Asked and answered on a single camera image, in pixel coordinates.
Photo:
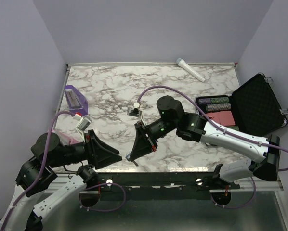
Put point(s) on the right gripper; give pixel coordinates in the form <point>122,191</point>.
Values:
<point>143,145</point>

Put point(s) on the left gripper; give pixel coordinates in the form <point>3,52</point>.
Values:
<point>91,140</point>

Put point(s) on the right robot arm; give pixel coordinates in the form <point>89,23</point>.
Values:
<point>261,153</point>

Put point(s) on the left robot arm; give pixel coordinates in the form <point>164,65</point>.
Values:
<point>25,212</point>

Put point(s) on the pink metronome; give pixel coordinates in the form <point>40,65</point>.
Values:
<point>64,138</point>

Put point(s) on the purple metronome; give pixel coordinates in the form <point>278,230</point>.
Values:
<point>76,101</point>

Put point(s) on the pink card deck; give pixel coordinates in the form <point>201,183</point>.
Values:
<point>224,118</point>

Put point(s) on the white microphone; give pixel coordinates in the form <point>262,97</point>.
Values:
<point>181,63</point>

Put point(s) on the black poker chip case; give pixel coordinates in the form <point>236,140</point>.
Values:
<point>254,106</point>

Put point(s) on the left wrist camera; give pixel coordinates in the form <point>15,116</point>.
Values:
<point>83,122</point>

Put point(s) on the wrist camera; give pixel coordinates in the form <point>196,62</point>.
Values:
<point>83,122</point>
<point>136,112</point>

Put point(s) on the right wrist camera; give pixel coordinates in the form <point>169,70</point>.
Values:
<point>136,112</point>

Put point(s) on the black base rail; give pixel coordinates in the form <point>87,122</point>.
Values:
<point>148,186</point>

